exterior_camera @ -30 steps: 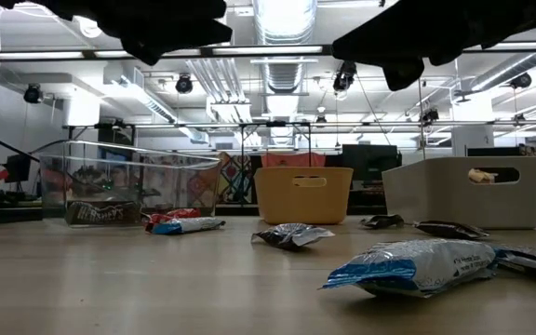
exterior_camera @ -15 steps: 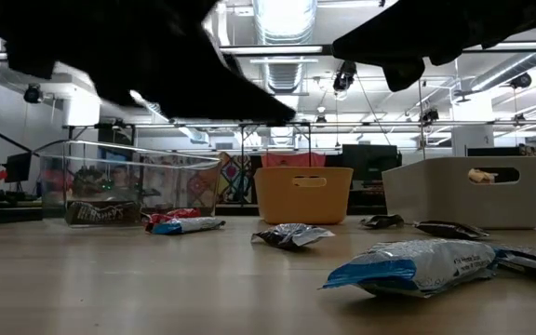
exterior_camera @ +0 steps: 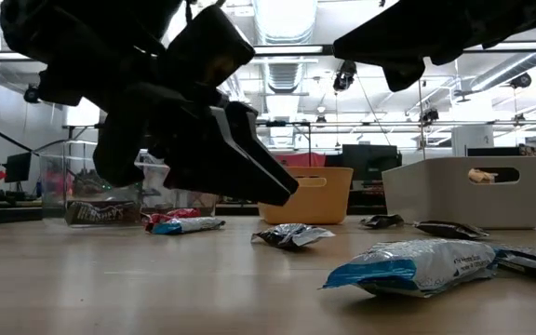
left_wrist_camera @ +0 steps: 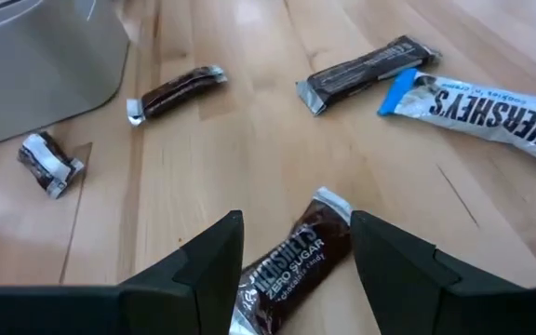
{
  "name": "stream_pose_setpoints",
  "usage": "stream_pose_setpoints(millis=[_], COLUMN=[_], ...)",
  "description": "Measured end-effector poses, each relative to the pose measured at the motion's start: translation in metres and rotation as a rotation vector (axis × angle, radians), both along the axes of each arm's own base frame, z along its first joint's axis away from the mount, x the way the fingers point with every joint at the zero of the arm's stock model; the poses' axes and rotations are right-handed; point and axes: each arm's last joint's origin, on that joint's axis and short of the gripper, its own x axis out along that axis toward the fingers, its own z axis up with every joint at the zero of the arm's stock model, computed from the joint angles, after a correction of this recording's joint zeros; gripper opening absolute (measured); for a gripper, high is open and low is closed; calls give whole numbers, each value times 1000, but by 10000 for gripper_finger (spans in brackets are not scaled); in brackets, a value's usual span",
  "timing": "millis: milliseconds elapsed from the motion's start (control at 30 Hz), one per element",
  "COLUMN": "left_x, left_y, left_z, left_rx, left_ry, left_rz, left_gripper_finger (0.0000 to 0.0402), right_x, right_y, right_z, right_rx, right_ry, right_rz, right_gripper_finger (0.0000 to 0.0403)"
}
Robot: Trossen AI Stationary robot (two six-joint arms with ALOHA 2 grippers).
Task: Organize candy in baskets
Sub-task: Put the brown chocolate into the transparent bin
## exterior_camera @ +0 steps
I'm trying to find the white cylinder appliance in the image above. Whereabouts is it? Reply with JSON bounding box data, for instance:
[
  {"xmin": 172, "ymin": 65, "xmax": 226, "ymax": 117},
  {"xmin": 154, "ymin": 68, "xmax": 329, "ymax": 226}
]
[{"xmin": 450, "ymin": 124, "xmax": 495, "ymax": 158}]

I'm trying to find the yellow plastic basket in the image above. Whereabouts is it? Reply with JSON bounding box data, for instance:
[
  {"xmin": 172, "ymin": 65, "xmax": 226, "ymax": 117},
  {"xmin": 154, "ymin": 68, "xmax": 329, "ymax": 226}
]
[{"xmin": 257, "ymin": 166, "xmax": 355, "ymax": 226}]

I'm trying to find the blue white Hershey's candy bar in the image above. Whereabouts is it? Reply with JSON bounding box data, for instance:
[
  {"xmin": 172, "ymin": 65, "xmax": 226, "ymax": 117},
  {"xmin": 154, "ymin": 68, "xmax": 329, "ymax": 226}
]
[
  {"xmin": 149, "ymin": 216, "xmax": 227, "ymax": 235},
  {"xmin": 319, "ymin": 237, "xmax": 501, "ymax": 299}
]

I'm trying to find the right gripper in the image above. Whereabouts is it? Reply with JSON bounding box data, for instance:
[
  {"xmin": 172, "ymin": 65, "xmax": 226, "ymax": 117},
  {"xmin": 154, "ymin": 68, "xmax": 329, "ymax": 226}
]
[{"xmin": 332, "ymin": 0, "xmax": 536, "ymax": 93}]

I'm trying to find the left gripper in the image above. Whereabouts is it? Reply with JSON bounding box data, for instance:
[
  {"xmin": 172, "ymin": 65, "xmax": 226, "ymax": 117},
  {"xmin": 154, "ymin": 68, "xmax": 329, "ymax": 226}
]
[{"xmin": 39, "ymin": 0, "xmax": 292, "ymax": 206}]

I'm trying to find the small black monitor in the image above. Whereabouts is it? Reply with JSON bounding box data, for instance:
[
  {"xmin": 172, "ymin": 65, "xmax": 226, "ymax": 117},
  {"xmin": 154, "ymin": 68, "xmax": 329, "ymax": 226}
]
[{"xmin": 3, "ymin": 152, "xmax": 33, "ymax": 183}]

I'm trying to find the red KitKat candy bar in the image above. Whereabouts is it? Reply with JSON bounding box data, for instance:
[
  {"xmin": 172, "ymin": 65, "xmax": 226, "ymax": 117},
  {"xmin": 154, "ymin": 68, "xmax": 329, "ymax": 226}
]
[{"xmin": 142, "ymin": 208, "xmax": 203, "ymax": 229}]

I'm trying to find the black overhead camera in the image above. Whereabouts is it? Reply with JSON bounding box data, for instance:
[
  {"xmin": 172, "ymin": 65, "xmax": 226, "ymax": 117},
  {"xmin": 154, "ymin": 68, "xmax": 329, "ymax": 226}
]
[{"xmin": 331, "ymin": 59, "xmax": 358, "ymax": 93}]

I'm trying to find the small tan object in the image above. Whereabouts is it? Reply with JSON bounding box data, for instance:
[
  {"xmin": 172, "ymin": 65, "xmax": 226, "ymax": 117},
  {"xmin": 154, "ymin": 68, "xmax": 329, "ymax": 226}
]
[{"xmin": 466, "ymin": 167, "xmax": 500, "ymax": 184}]

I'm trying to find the grey plastic basket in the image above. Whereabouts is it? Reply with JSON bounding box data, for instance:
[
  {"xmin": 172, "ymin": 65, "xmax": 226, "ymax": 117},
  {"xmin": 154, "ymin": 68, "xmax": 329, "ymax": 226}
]
[{"xmin": 381, "ymin": 155, "xmax": 536, "ymax": 231}]

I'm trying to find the clear plastic bin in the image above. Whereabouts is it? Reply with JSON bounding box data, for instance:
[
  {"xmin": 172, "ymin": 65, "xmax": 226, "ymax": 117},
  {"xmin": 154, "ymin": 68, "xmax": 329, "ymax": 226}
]
[{"xmin": 37, "ymin": 139, "xmax": 221, "ymax": 229}]

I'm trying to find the wide black monitor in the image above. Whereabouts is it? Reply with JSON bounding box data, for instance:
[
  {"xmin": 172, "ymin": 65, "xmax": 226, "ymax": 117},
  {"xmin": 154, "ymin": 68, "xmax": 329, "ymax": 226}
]
[{"xmin": 465, "ymin": 146, "xmax": 523, "ymax": 158}]

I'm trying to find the dark brown Hershey's candy bar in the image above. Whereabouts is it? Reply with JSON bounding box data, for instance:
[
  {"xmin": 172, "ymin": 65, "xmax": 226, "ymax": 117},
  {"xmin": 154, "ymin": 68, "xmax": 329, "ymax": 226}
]
[
  {"xmin": 493, "ymin": 244, "xmax": 536, "ymax": 286},
  {"xmin": 358, "ymin": 213, "xmax": 406, "ymax": 230},
  {"xmin": 64, "ymin": 200, "xmax": 142, "ymax": 227},
  {"xmin": 250, "ymin": 222, "xmax": 337, "ymax": 251},
  {"xmin": 413, "ymin": 220, "xmax": 491, "ymax": 241}
]

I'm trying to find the black computer monitor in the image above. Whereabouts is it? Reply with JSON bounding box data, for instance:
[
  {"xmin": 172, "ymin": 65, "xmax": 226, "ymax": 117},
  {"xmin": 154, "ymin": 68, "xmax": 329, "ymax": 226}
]
[{"xmin": 341, "ymin": 143, "xmax": 402, "ymax": 182}]

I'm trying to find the pink cloth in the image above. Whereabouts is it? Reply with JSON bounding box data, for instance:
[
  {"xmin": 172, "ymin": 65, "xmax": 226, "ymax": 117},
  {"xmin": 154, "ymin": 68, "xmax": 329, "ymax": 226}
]
[{"xmin": 275, "ymin": 152, "xmax": 328, "ymax": 168}]

